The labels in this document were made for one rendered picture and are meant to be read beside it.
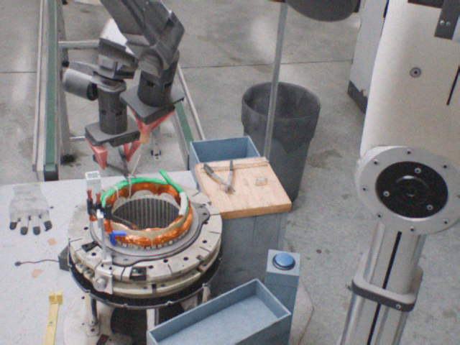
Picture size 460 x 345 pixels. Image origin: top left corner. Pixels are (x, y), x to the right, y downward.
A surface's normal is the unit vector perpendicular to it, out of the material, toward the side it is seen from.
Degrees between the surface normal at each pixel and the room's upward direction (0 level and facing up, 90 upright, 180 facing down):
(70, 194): 0
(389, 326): 90
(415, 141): 109
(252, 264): 90
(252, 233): 90
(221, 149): 90
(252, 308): 0
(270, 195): 0
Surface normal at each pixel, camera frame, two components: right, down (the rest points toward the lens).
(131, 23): -0.38, 0.82
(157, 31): 0.85, 0.20
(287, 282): -0.12, 0.56
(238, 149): 0.28, 0.57
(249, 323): 0.07, -0.82
